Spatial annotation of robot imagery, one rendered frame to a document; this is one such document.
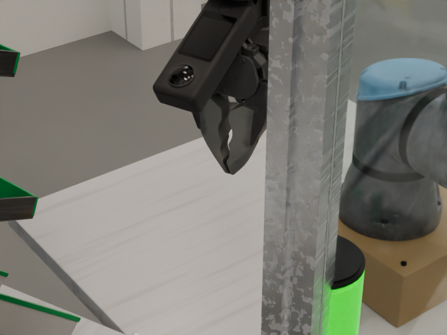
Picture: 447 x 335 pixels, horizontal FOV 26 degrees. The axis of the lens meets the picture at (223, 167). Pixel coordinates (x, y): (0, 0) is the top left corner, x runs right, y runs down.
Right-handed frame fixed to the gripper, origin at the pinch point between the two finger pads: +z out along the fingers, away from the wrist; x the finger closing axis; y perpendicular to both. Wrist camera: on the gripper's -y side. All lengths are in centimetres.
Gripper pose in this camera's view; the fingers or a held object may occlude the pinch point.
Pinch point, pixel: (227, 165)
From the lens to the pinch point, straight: 98.7
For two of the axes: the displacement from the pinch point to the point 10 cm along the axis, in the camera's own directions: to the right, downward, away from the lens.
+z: -0.1, 8.4, 5.4
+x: -8.7, -2.7, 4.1
